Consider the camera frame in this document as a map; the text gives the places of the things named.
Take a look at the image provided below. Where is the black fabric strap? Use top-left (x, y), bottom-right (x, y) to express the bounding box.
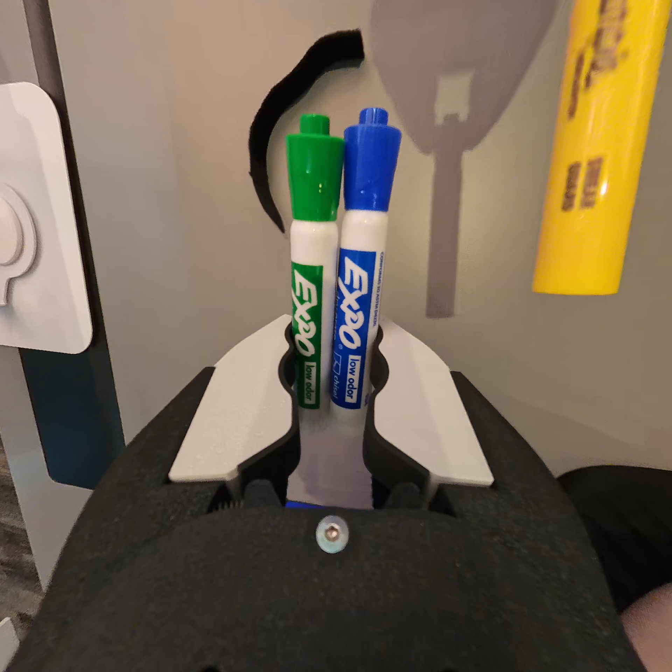
top-left (248, 30), bottom-right (365, 234)

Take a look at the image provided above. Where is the green dry erase marker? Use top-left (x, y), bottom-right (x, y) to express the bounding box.
top-left (285, 113), bottom-right (345, 410)

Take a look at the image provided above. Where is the dark teal panel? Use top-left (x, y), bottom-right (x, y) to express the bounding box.
top-left (21, 0), bottom-right (127, 486)

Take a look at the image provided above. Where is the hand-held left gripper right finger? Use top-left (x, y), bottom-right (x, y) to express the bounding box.
top-left (362, 320), bottom-right (495, 488)

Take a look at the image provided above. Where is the white stand base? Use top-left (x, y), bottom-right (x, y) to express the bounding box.
top-left (0, 81), bottom-right (94, 354)

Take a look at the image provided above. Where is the person's dark clothing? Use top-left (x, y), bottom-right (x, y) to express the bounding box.
top-left (556, 464), bottom-right (672, 615)

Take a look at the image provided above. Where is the person's left forearm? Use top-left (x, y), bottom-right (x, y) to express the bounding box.
top-left (619, 583), bottom-right (672, 672)

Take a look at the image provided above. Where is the yellow marker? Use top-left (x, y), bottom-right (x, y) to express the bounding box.
top-left (532, 0), bottom-right (672, 296)

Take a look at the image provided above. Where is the blue dry erase marker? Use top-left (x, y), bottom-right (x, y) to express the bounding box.
top-left (328, 107), bottom-right (403, 413)

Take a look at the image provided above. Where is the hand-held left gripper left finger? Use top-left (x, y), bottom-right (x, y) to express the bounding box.
top-left (168, 314), bottom-right (304, 489)

